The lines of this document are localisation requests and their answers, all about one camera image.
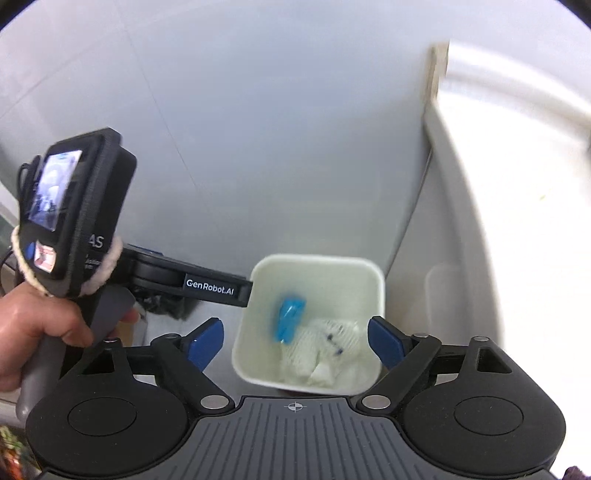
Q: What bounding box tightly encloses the white square trash bin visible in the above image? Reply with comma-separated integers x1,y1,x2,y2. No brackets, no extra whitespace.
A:
231,254,386,396

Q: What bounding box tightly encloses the white kitchen counter cabinet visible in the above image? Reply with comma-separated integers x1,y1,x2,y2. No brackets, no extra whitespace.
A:
385,40,591,351

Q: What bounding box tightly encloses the person's left hand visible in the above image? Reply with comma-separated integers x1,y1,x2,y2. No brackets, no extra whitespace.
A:
0,283,94,392

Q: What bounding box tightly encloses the white foam net wrap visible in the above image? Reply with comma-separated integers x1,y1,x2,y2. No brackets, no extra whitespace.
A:
280,319,362,388

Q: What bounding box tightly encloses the blue wrapper in bin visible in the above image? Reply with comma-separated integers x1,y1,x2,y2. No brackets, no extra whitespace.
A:
274,297,307,344

